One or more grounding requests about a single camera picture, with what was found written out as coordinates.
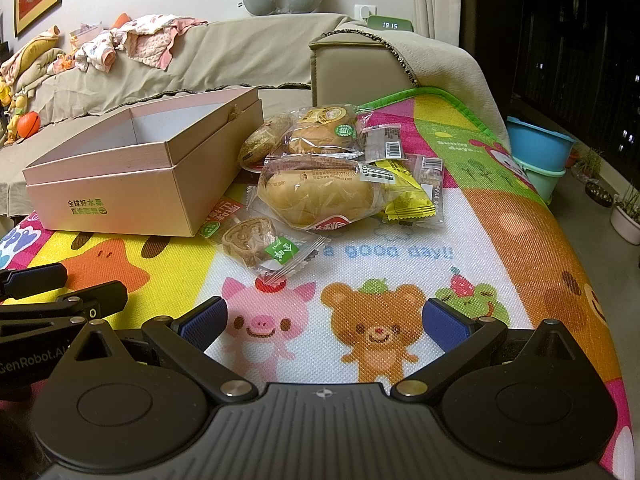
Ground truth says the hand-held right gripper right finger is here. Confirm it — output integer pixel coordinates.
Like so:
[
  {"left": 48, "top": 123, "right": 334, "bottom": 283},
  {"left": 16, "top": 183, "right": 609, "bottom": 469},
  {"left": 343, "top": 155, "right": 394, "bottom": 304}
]
[{"left": 390, "top": 297, "right": 581, "bottom": 404}]

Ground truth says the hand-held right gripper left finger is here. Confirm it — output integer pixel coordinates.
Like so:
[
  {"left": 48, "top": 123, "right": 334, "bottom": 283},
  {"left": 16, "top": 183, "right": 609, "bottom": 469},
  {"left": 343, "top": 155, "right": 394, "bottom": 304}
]
[{"left": 75, "top": 296, "right": 256, "bottom": 404}]

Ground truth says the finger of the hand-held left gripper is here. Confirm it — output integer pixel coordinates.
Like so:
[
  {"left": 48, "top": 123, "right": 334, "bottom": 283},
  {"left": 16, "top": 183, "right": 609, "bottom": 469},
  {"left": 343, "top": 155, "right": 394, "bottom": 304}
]
[
  {"left": 0, "top": 281, "right": 129, "bottom": 336},
  {"left": 0, "top": 264, "right": 69, "bottom": 302}
]

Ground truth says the mooncake packet green label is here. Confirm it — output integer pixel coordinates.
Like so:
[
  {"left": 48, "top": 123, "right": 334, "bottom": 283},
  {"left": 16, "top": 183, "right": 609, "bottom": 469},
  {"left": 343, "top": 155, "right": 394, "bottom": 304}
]
[{"left": 200, "top": 200, "right": 326, "bottom": 288}]

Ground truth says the pink cardboard box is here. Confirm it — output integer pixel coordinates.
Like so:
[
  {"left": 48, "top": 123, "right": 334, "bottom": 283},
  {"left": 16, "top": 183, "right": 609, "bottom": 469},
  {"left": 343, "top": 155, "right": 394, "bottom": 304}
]
[{"left": 22, "top": 86, "right": 264, "bottom": 237}]

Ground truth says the long bread packet red label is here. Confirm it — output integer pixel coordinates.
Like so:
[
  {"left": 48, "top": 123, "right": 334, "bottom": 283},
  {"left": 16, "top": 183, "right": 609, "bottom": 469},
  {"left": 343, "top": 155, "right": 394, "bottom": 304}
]
[{"left": 247, "top": 155, "right": 388, "bottom": 231}]

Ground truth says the oat crisp clear packet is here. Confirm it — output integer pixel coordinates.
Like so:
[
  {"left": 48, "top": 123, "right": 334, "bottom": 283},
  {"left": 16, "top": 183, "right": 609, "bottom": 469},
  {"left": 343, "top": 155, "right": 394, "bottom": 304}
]
[{"left": 237, "top": 112, "right": 293, "bottom": 171}]

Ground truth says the brown bar clear packet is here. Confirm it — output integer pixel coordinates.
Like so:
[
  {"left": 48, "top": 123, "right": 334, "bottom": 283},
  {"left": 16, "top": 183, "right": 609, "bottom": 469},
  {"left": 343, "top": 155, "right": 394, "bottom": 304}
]
[{"left": 357, "top": 124, "right": 407, "bottom": 163}]

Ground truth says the round bread packet yellow label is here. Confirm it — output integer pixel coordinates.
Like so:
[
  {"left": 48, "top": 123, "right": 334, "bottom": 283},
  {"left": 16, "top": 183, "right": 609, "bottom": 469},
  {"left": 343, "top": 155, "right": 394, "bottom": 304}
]
[{"left": 280, "top": 105, "right": 368, "bottom": 161}]

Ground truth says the colourful cartoon play mat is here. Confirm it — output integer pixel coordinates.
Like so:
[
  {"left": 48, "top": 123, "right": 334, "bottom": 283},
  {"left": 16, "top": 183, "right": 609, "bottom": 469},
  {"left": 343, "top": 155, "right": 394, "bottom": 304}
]
[{"left": 0, "top": 87, "right": 626, "bottom": 480}]

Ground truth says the yellow snack packet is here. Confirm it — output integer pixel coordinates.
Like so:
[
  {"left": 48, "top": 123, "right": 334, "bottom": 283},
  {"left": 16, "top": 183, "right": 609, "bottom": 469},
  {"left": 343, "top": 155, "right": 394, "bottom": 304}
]
[{"left": 370, "top": 159, "right": 435, "bottom": 225}]

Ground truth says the clear snack packet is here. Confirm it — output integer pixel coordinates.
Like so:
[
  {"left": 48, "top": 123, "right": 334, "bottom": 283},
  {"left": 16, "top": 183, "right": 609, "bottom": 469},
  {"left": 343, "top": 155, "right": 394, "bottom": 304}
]
[{"left": 417, "top": 156, "right": 446, "bottom": 223}]

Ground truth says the orange ball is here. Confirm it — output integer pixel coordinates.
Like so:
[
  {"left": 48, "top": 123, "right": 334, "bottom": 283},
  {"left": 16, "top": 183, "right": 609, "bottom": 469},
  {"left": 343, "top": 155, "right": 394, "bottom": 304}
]
[{"left": 17, "top": 112, "right": 41, "bottom": 138}]

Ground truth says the green plastic tub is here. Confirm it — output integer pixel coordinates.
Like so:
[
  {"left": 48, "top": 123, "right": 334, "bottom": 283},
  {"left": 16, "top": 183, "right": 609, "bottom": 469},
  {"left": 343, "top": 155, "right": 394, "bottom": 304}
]
[{"left": 510, "top": 157, "right": 568, "bottom": 206}]

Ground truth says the dark plant pot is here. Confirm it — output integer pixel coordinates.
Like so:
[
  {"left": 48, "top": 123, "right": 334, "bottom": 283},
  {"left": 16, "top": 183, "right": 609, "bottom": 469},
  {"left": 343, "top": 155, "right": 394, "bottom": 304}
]
[{"left": 585, "top": 182, "right": 615, "bottom": 208}]

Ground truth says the blue plastic tub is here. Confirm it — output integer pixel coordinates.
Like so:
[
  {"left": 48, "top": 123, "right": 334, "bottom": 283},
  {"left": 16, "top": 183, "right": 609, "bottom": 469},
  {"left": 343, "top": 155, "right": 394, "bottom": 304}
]
[{"left": 506, "top": 116, "right": 576, "bottom": 168}]

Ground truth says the white plant pot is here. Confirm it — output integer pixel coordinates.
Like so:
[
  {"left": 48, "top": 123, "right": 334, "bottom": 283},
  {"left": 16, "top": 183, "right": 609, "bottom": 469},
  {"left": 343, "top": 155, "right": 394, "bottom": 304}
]
[{"left": 610, "top": 205, "right": 640, "bottom": 246}]

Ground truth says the yellow plush toy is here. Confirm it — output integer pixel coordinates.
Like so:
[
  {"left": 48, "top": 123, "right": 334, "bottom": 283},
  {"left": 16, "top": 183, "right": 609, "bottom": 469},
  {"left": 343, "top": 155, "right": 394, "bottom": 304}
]
[{"left": 17, "top": 27, "right": 63, "bottom": 76}]

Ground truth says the white orange baby garment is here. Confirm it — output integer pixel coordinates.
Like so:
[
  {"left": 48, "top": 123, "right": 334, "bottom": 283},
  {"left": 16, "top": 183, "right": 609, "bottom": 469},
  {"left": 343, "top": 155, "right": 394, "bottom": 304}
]
[{"left": 75, "top": 30, "right": 118, "bottom": 73}]

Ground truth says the beige armrest throw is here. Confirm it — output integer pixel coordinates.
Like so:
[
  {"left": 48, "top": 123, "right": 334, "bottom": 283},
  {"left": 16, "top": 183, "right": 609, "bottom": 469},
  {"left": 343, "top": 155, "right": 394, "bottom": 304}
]
[{"left": 320, "top": 22, "right": 511, "bottom": 151}]

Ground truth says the beige sofa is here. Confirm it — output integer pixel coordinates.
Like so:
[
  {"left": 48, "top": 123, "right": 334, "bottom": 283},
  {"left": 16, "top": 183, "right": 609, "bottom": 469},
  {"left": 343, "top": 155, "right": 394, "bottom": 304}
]
[{"left": 0, "top": 12, "right": 511, "bottom": 221}]

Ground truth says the beige sofa cover cloth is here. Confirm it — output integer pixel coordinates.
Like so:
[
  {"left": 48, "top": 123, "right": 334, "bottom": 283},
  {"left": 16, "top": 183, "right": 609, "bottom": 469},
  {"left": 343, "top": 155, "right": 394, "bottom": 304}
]
[{"left": 0, "top": 15, "right": 371, "bottom": 211}]

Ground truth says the green digital clock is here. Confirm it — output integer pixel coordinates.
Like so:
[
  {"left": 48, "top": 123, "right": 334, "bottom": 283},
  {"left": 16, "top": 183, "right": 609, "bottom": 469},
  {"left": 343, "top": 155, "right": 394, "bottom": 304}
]
[{"left": 367, "top": 14, "right": 415, "bottom": 33}]

